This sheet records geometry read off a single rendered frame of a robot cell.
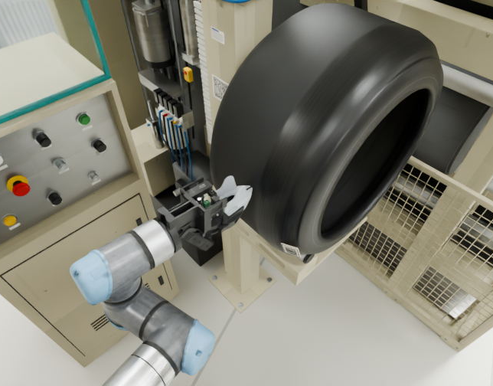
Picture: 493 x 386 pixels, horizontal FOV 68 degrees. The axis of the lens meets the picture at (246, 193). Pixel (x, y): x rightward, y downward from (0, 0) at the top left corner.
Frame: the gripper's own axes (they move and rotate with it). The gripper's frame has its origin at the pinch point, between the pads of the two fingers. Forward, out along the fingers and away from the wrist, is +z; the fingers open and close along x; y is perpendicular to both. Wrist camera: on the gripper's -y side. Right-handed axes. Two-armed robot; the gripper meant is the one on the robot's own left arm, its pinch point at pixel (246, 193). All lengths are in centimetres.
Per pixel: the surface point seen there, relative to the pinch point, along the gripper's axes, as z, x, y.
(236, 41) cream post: 21.4, 28.2, 16.3
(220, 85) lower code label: 22.1, 34.5, 1.5
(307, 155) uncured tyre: 5.9, -8.4, 12.7
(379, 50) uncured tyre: 24.1, -6.5, 26.7
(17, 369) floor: -66, 71, -132
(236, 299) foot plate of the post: 31, 27, -121
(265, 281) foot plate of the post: 48, 24, -119
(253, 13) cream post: 26.1, 28.2, 21.9
